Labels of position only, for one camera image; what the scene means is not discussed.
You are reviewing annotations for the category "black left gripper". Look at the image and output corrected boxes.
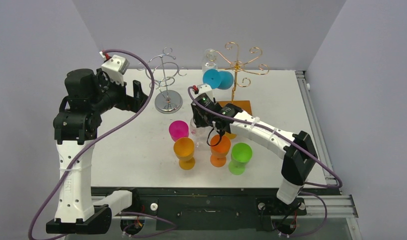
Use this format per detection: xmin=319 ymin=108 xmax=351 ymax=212
xmin=89 ymin=68 xmax=148 ymax=115

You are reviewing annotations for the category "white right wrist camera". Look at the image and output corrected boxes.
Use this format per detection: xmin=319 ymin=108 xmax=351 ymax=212
xmin=192 ymin=83 xmax=215 ymax=102

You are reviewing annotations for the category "yellow wine glass at back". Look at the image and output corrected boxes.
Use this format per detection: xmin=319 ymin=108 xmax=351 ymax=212
xmin=224 ymin=131 xmax=237 ymax=140

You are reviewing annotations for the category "green plastic wine glass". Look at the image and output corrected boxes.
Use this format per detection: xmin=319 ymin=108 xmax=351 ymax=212
xmin=228 ymin=142 xmax=253 ymax=175

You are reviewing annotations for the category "blue plastic wine glass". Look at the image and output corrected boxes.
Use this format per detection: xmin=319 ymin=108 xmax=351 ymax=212
xmin=202 ymin=69 xmax=234 ymax=90

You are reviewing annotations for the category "silver wire glass rack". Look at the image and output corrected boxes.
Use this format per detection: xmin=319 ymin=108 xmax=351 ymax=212
xmin=147 ymin=47 xmax=186 ymax=114

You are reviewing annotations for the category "yellow wine glass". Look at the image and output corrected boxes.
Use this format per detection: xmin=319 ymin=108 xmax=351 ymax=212
xmin=173 ymin=137 xmax=196 ymax=170
xmin=224 ymin=131 xmax=237 ymax=140

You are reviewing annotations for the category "clear patterned wine glass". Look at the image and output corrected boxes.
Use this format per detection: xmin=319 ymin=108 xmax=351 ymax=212
xmin=201 ymin=48 xmax=218 ymax=74

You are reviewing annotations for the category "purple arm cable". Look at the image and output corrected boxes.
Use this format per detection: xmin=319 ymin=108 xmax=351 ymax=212
xmin=187 ymin=86 xmax=344 ymax=238
xmin=27 ymin=48 xmax=156 ymax=240

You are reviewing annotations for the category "clear small wine glass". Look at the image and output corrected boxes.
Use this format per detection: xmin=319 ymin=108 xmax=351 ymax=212
xmin=189 ymin=117 xmax=206 ymax=148

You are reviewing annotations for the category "pink plastic wine glass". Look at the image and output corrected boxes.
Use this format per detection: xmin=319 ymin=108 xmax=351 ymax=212
xmin=168 ymin=120 xmax=189 ymax=142

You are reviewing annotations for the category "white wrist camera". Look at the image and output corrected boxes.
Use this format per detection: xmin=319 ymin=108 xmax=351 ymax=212
xmin=192 ymin=83 xmax=215 ymax=102
xmin=99 ymin=51 xmax=130 ymax=87

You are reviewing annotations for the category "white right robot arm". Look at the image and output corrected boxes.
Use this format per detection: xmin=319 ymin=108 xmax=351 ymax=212
xmin=189 ymin=92 xmax=318 ymax=214

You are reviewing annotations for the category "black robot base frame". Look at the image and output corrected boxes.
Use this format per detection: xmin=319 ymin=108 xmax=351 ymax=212
xmin=90 ymin=186 xmax=340 ymax=240

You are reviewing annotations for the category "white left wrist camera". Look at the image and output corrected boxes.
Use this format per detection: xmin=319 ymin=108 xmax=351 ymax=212
xmin=99 ymin=51 xmax=130 ymax=87

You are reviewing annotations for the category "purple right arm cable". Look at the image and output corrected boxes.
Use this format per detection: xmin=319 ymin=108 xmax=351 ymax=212
xmin=187 ymin=86 xmax=344 ymax=238

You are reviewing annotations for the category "yellow wine glass in front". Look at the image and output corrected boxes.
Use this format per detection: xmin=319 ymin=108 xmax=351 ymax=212
xmin=173 ymin=137 xmax=196 ymax=170

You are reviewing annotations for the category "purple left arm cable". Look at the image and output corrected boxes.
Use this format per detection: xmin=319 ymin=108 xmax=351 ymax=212
xmin=27 ymin=48 xmax=156 ymax=240

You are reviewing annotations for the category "orange plastic wine glass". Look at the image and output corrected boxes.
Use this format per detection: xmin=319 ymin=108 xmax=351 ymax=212
xmin=210 ymin=135 xmax=231 ymax=168

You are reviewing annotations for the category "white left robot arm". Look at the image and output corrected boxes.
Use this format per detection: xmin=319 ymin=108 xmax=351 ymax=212
xmin=46 ymin=68 xmax=148 ymax=235

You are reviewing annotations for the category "gold wire glass rack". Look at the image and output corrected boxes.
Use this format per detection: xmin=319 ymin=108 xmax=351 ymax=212
xmin=210 ymin=41 xmax=271 ymax=117

